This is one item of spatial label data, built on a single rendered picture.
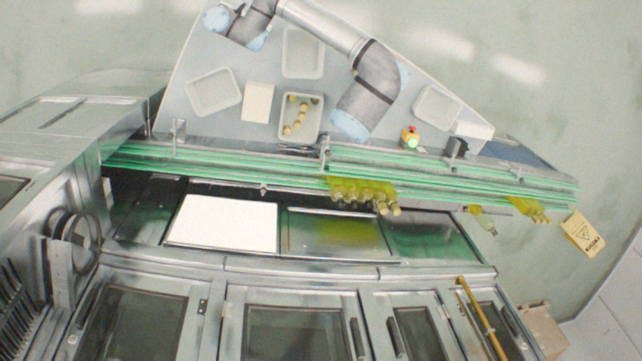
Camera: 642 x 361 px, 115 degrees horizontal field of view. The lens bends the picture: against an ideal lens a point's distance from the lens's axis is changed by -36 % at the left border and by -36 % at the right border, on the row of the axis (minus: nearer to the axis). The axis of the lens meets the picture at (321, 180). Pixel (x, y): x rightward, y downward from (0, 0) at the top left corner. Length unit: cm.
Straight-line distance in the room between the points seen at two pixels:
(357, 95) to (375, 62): 9
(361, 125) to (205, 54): 89
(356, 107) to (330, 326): 66
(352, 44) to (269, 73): 69
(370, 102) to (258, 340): 72
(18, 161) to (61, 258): 36
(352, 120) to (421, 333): 73
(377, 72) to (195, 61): 92
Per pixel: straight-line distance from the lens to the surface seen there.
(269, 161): 139
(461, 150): 170
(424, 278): 127
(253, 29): 92
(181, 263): 113
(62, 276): 104
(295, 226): 129
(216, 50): 144
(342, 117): 77
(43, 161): 110
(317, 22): 83
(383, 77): 76
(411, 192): 158
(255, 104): 139
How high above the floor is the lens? 215
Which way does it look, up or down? 60 degrees down
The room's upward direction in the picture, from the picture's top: 168 degrees clockwise
